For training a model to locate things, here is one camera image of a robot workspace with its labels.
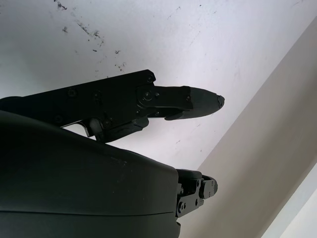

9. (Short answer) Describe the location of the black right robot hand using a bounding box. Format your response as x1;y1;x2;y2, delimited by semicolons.
0;69;226;238

